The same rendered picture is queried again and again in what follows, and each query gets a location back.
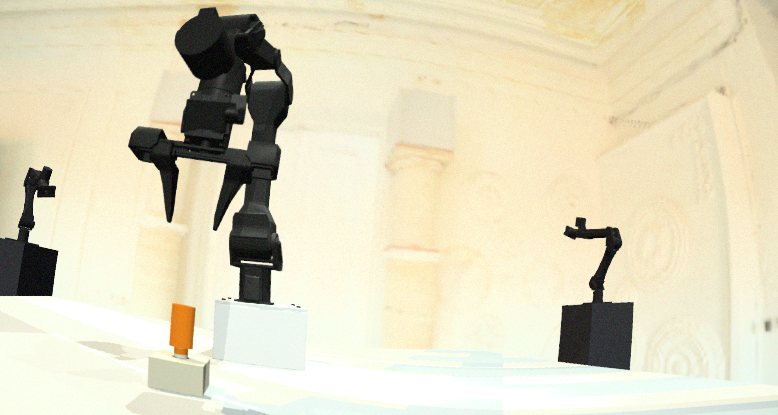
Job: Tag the orange marker cap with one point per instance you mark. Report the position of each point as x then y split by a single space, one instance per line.
182 326

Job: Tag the white marker with orange band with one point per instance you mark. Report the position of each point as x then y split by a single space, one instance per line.
180 353

